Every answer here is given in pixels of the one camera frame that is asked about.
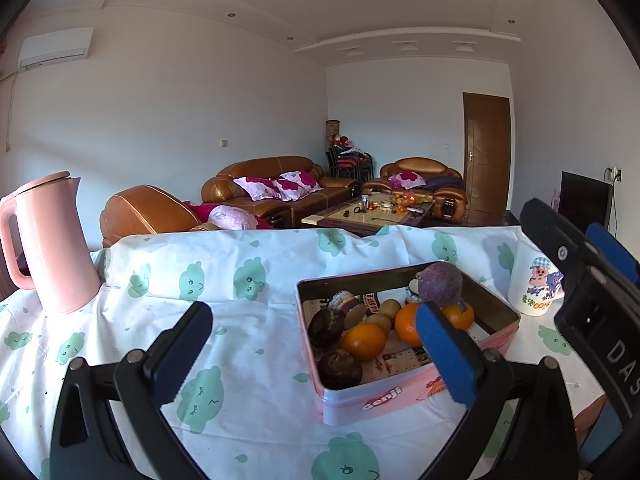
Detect pink kettle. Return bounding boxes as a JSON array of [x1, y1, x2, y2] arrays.
[[0, 171, 103, 315]]

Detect black television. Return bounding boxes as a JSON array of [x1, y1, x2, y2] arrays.
[[558, 171, 613, 233]]

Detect purple blanket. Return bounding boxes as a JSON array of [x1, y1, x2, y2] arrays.
[[424, 174, 463, 192]]

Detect person's right forearm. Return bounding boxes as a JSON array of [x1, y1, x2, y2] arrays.
[[572, 392, 631, 480]]

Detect pale pink pillow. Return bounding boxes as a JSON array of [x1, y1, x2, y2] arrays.
[[207, 205, 258, 231]]

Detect purple passion fruit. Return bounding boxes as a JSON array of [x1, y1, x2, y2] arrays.
[[417, 261, 468, 313]]

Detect white tablecloth with green print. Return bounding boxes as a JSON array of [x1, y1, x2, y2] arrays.
[[0, 225, 616, 480]]

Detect long brown leather sofa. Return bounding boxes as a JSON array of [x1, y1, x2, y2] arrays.
[[201, 156, 361, 218]]

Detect pink tin box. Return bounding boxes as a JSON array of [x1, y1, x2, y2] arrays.
[[295, 261, 522, 428]]

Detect dark brown mangosteen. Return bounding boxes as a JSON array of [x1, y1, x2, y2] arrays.
[[318, 350, 363, 391], [307, 308, 346, 348]]

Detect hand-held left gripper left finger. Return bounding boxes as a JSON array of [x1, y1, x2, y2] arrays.
[[49, 301, 215, 480]]

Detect white air conditioner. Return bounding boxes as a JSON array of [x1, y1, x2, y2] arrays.
[[18, 27, 95, 68]]

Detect brown leather armchair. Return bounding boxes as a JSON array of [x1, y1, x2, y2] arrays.
[[100, 185, 273, 248]]

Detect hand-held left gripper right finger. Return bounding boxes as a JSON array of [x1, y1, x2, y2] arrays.
[[415, 301, 583, 480]]

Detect brown leather loveseat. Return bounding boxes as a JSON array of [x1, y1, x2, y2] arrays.
[[361, 157, 468, 221]]

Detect dark wooden coffee table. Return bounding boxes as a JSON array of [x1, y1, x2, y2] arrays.
[[301, 194, 435, 237]]

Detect printed paper sheet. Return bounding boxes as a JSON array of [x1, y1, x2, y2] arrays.
[[360, 337, 436, 376]]

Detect white cartoon cup with lid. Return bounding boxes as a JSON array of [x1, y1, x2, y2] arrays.
[[507, 237, 566, 317]]

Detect magenta cushion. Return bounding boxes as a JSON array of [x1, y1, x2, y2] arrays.
[[182, 201, 216, 221]]

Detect stacked black chairs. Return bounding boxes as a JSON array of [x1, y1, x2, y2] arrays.
[[325, 147, 375, 181]]

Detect pink floral pillow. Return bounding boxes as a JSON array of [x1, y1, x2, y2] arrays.
[[272, 180, 307, 203], [233, 176, 283, 202], [279, 171, 323, 192], [389, 171, 426, 190]]

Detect brown wooden door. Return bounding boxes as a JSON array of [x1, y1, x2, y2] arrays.
[[462, 92, 512, 213]]

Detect large orange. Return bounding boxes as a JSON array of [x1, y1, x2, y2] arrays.
[[341, 323, 387, 362]]

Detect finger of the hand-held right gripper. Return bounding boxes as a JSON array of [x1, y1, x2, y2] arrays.
[[584, 221, 640, 286], [520, 198, 603, 281]]

